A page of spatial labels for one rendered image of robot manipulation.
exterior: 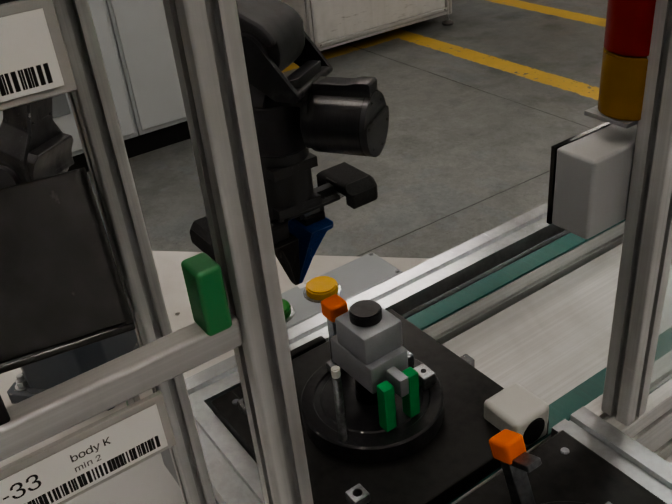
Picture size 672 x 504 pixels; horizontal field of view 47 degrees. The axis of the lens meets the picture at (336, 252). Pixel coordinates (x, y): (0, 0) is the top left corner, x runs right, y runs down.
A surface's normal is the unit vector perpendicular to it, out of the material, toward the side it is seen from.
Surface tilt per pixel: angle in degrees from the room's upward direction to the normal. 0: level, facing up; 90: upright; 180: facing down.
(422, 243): 0
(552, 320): 0
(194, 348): 90
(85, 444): 90
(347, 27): 91
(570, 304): 0
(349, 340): 90
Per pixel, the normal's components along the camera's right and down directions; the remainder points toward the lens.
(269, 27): 0.60, -0.49
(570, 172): -0.81, 0.37
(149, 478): -0.09, -0.84
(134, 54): 0.56, 0.40
